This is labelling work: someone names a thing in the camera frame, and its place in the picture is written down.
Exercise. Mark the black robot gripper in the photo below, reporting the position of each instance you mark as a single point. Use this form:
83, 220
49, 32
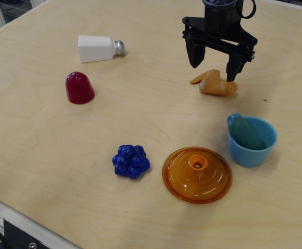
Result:
220, 29

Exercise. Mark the green toy cucumber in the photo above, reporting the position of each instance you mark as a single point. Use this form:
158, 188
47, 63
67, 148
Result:
244, 134

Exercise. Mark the light blue plastic cup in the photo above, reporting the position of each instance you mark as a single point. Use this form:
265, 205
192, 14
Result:
252, 158

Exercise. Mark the tan toy chicken piece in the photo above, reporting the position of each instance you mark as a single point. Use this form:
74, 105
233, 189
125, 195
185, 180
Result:
210, 82

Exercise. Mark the orange transparent pot lid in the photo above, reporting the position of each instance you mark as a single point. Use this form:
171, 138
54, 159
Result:
197, 175

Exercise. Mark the white salt shaker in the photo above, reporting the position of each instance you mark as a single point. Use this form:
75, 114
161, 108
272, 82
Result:
98, 48

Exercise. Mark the blue toy grape bunch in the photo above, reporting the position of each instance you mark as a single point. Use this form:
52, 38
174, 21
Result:
130, 161

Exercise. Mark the dark red plastic dome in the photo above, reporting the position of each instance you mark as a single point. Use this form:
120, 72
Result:
78, 88

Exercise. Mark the aluminium table frame rail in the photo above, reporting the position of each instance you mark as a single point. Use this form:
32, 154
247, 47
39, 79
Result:
33, 228

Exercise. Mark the black bracket with screw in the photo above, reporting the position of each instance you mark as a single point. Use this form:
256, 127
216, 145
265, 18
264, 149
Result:
17, 238

